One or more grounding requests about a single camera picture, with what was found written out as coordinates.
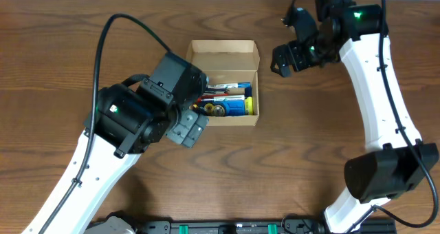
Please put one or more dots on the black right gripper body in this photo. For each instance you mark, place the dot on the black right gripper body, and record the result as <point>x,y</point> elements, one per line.
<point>308,54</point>

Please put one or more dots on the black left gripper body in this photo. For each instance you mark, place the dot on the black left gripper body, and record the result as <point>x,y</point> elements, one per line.
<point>186,131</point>

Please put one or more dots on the red stapler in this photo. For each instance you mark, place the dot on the red stapler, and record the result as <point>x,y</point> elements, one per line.
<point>210,97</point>

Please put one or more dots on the blue capped white marker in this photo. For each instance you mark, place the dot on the blue capped white marker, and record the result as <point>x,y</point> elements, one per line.
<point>223,86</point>

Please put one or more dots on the blue plastic staple remover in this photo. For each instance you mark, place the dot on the blue plastic staple remover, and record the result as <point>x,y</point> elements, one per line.
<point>233,108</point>

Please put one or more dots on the yellow highlighter pen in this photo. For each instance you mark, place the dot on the yellow highlighter pen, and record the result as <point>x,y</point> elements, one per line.
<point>249,106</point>

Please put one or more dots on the brown cardboard box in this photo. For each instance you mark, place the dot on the brown cardboard box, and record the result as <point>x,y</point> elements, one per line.
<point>229,61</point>

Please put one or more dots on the black capped white marker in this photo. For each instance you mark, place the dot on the black capped white marker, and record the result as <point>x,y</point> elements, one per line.
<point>229,98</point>

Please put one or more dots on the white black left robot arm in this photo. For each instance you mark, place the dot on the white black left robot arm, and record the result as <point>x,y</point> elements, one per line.
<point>126,122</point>

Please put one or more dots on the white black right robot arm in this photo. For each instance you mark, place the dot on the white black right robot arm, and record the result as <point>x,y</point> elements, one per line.
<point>396,158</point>

